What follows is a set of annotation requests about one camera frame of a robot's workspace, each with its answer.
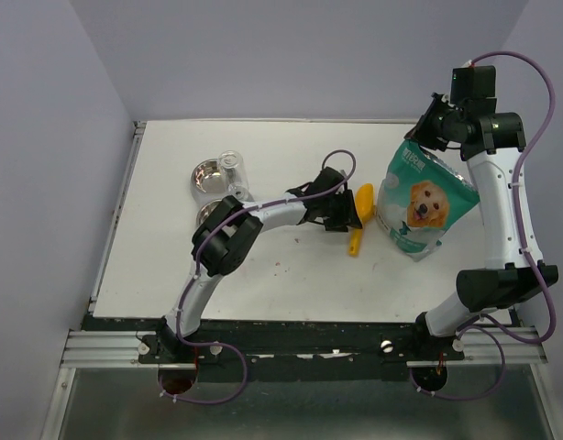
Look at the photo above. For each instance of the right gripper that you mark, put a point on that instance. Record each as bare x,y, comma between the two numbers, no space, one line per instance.
420,132

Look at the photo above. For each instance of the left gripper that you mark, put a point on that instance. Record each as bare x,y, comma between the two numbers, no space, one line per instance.
347,215

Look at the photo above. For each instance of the yellow plastic scoop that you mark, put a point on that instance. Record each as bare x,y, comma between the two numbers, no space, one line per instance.
365,207

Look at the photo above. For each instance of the green pet food bag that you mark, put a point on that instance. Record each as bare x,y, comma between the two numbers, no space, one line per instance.
420,198

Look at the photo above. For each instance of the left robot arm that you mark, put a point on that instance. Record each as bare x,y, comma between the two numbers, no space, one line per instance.
223,240

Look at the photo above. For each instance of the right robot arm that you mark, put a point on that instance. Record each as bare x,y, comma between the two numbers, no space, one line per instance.
493,146

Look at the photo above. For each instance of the clear plastic water bottle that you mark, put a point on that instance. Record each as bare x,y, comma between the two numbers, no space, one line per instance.
232,169

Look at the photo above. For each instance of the grey double bowl feeder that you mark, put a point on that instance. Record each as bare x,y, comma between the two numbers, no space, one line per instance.
208,188

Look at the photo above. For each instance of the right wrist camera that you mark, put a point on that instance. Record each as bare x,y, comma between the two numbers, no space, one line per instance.
472,83

